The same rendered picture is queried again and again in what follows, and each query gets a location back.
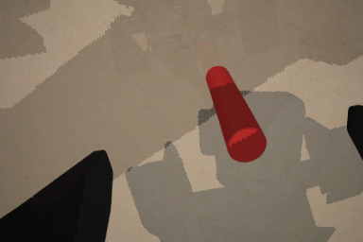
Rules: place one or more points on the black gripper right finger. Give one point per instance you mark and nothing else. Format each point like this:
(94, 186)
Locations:
(355, 127)

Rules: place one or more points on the red peg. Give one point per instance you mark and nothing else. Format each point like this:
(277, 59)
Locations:
(245, 141)

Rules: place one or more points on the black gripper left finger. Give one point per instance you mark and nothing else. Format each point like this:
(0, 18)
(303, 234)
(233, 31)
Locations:
(73, 208)

